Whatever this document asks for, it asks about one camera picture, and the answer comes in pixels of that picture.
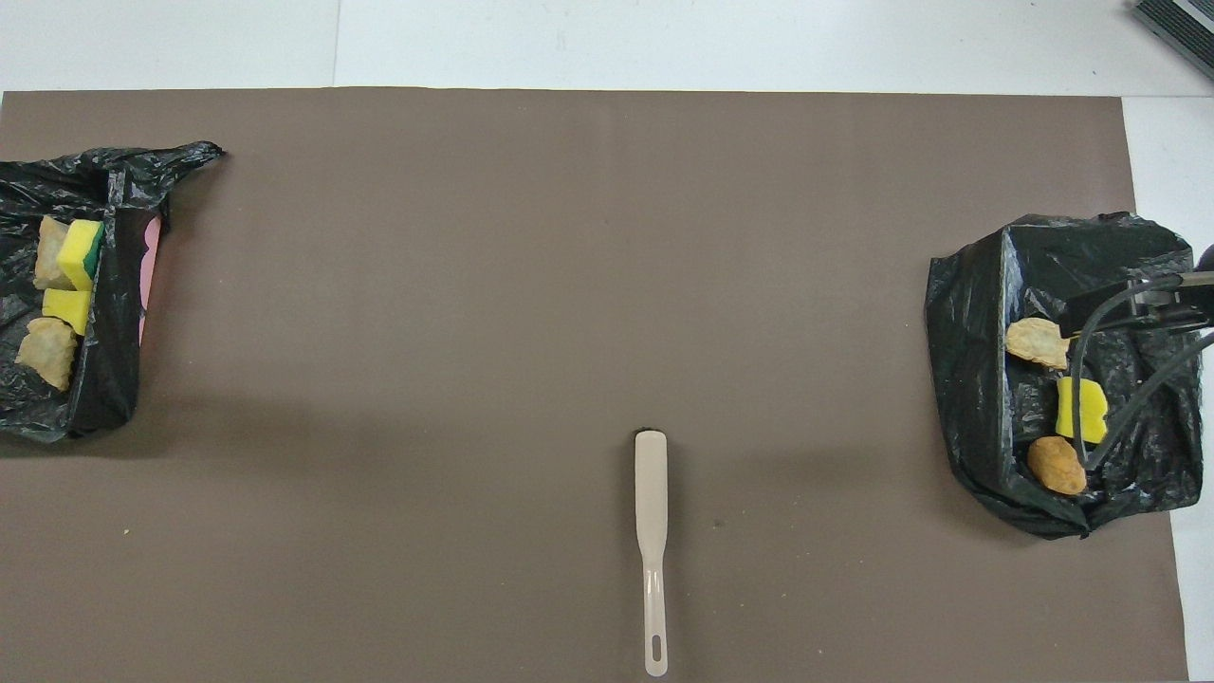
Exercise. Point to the large yellow sponge piece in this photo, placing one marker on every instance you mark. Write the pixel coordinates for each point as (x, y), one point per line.
(1091, 417)

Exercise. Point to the beige hand brush black bristles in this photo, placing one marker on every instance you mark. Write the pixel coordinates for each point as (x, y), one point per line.
(651, 493)

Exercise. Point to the small yellow sponge piece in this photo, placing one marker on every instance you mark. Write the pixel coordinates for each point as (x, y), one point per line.
(66, 308)

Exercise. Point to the dark grey ribbed panel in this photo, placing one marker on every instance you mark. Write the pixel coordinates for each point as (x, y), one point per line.
(1181, 28)

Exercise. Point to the black trash bag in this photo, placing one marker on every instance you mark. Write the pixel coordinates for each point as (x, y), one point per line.
(109, 379)
(967, 379)

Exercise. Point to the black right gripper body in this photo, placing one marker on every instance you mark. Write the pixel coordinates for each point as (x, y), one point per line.
(1204, 285)

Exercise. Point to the brown oval bread roll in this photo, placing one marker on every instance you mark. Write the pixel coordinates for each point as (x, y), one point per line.
(1055, 467)

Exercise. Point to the right black trash bag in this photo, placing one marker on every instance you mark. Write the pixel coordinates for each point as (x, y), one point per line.
(967, 379)

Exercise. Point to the brown table mat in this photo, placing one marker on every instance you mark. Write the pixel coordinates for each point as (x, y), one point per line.
(427, 379)

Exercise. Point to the left black trash bag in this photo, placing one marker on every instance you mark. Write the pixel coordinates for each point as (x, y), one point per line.
(109, 379)

